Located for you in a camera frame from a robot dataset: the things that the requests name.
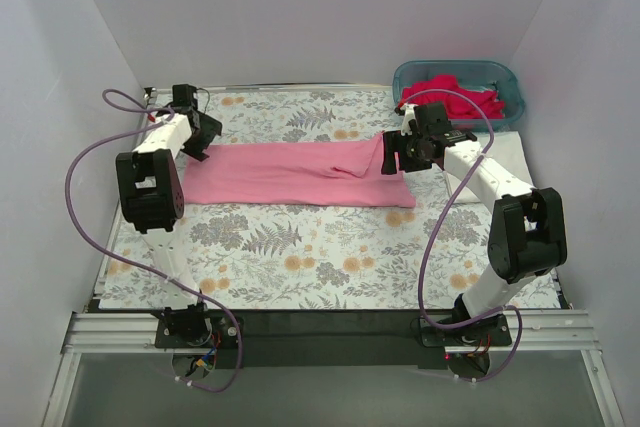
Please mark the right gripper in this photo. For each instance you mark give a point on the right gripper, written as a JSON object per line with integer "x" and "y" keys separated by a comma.
{"x": 391, "y": 153}

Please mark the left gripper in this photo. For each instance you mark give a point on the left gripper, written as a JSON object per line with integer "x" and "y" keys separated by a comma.
{"x": 201, "y": 142}

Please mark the pink t shirt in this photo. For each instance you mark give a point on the pink t shirt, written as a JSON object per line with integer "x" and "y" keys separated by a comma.
{"x": 308, "y": 173}

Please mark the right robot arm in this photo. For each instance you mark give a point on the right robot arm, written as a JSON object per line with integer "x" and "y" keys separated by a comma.
{"x": 527, "y": 237}

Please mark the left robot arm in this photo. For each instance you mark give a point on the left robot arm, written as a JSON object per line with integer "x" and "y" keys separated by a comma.
{"x": 152, "y": 200}

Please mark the red t shirt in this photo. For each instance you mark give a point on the red t shirt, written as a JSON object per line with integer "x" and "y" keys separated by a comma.
{"x": 446, "y": 90}

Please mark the folded white t shirt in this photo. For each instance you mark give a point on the folded white t shirt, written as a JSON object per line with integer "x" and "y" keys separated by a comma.
{"x": 507, "y": 150}

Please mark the teal plastic basket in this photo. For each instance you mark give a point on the teal plastic basket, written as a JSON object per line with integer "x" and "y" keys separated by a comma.
{"x": 476, "y": 75}

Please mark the floral table cloth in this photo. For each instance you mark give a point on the floral table cloth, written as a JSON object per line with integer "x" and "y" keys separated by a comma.
{"x": 292, "y": 256}

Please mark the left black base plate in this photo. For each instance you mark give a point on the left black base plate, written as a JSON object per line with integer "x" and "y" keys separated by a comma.
{"x": 225, "y": 332}

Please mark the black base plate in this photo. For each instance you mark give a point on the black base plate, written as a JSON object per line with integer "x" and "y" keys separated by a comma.
{"x": 225, "y": 332}
{"x": 492, "y": 332}

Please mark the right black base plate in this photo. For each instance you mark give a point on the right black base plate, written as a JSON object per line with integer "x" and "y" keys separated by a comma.
{"x": 492, "y": 332}

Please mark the aluminium frame rail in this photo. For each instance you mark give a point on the aluminium frame rail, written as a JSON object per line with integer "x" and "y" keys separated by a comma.
{"x": 335, "y": 368}

